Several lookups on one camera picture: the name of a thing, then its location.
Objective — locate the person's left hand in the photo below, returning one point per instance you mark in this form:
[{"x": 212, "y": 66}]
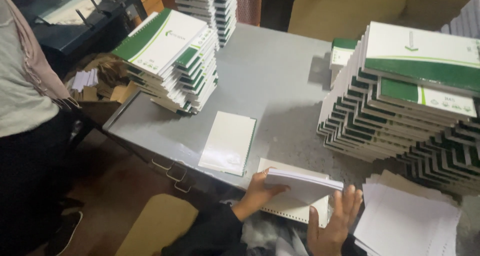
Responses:
[{"x": 255, "y": 197}]

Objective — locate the white punched cover sheet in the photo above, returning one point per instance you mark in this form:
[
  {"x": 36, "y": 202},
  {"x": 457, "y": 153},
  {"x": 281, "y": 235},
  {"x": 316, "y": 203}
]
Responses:
[{"x": 296, "y": 211}]

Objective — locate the pile of white punched paper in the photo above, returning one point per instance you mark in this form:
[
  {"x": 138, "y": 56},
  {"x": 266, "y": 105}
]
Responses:
[{"x": 407, "y": 220}]

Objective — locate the stack of white paper blocks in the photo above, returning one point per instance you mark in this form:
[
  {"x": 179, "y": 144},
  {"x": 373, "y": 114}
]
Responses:
[{"x": 465, "y": 19}]

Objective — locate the white green-edged notebook cover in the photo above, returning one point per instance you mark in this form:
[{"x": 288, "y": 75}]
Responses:
[{"x": 228, "y": 143}]

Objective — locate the white crumpled plastic wrap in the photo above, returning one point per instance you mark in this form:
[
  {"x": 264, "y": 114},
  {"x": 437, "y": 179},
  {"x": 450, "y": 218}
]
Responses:
[{"x": 262, "y": 235}]

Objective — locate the small stack of green-white notebooks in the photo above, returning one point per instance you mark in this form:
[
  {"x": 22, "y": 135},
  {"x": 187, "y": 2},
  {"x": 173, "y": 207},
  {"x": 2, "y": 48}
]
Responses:
[{"x": 339, "y": 57}]

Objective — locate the leaning stack of green-white notebooks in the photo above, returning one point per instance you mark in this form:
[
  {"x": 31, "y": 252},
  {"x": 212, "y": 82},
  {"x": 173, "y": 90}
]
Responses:
[{"x": 168, "y": 60}]

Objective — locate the small bundle of white paper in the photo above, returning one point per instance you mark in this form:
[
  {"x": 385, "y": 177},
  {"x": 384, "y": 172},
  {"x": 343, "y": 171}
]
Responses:
[{"x": 84, "y": 79}]

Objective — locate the person's right hand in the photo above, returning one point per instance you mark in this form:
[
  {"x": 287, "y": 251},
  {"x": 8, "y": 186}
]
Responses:
[{"x": 332, "y": 233}]

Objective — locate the black cabinet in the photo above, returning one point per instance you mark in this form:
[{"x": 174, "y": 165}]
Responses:
[{"x": 278, "y": 6}]

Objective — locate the white paper sheaf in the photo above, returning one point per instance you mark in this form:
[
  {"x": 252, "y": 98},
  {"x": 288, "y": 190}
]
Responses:
[{"x": 303, "y": 186}]

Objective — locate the yellow stool seat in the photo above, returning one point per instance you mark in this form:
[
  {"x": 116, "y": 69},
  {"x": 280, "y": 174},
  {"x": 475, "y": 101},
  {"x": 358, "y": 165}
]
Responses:
[{"x": 157, "y": 226}]

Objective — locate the black binding machine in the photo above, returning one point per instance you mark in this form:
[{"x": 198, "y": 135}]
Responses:
[{"x": 75, "y": 23}]

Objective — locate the red patterned panel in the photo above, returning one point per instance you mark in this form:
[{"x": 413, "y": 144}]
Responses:
[{"x": 249, "y": 4}]

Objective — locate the heap of brown cardboard scraps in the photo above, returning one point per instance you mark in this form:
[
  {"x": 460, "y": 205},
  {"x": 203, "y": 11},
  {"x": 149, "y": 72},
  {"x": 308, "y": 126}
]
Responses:
[{"x": 107, "y": 77}]

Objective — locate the large heap of green-white notebooks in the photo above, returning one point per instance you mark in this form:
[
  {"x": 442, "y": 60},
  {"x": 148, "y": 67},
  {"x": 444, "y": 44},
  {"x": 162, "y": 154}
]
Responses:
[{"x": 405, "y": 109}]

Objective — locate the tall stack of green-white notebooks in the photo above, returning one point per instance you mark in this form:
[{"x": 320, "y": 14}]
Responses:
[{"x": 210, "y": 8}]

